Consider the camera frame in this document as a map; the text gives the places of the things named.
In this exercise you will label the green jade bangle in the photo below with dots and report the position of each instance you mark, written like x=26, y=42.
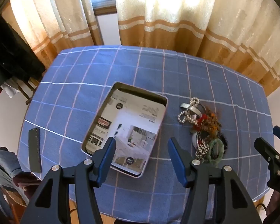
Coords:
x=220, y=149

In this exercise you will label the thin silver hoop bangle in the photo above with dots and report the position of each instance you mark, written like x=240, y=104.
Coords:
x=204, y=107

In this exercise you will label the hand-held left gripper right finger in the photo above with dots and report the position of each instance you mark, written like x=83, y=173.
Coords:
x=177, y=161

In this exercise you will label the dark hanging coats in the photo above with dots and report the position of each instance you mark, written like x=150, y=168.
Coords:
x=11, y=56

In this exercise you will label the rectangular metal tin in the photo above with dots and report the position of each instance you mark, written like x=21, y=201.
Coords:
x=142, y=92

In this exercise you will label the wide cream and tan curtain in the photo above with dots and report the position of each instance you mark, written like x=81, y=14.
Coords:
x=189, y=16

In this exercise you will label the narrow cream and tan curtain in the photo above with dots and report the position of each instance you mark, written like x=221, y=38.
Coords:
x=60, y=16

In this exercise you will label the blue checked tablecloth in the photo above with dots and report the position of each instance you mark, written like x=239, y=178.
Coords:
x=154, y=74

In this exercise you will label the black smartphone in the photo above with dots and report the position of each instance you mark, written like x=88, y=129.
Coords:
x=35, y=151

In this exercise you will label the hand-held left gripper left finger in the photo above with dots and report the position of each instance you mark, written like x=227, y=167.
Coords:
x=106, y=161

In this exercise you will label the printed paper leaflet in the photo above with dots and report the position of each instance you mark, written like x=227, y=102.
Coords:
x=135, y=116

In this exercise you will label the white jade bangle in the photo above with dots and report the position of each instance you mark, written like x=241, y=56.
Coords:
x=194, y=140

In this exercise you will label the wooden coat rack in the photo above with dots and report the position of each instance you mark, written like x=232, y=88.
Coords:
x=29, y=91

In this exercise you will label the wicker chair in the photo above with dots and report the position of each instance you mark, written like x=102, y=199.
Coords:
x=16, y=200

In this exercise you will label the white hanging garment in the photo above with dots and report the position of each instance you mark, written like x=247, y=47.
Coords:
x=10, y=88

